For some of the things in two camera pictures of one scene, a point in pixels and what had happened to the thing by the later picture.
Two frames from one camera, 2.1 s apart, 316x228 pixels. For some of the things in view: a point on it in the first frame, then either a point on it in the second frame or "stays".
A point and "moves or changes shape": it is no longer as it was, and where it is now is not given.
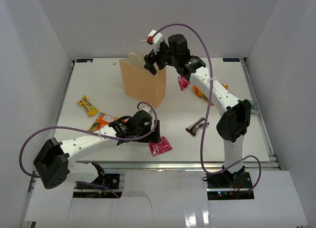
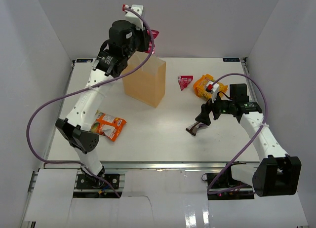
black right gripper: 155,57 → 206,108
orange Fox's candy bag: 103,120 stays
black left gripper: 153,136 → 143,34
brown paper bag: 140,83 stays
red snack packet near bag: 183,82 stays
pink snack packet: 157,147 moves or changes shape
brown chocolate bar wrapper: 192,129 stays
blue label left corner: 84,60 stays
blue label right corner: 231,59 stays
